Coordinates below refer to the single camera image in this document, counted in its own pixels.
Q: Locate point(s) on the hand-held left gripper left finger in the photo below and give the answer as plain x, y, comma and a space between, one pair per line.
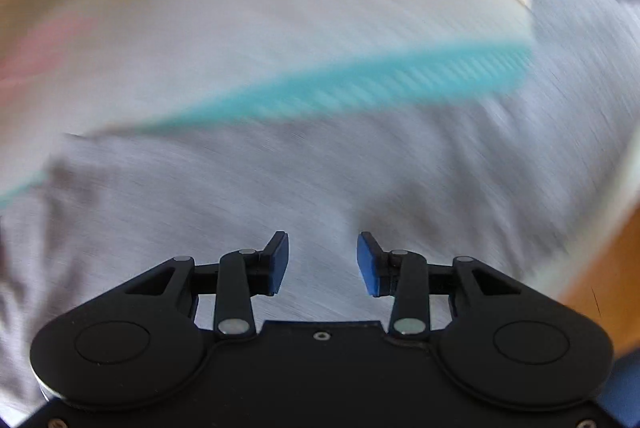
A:
278, 264

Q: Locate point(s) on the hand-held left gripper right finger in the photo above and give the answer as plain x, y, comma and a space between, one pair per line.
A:
369, 267

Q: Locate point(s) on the grey pants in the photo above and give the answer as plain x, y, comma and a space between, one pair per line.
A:
300, 183

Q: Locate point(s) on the pastel printed bed sheet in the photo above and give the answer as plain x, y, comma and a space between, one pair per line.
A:
200, 33

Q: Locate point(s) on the person's leg in blue jeans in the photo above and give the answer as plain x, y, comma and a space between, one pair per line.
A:
626, 388

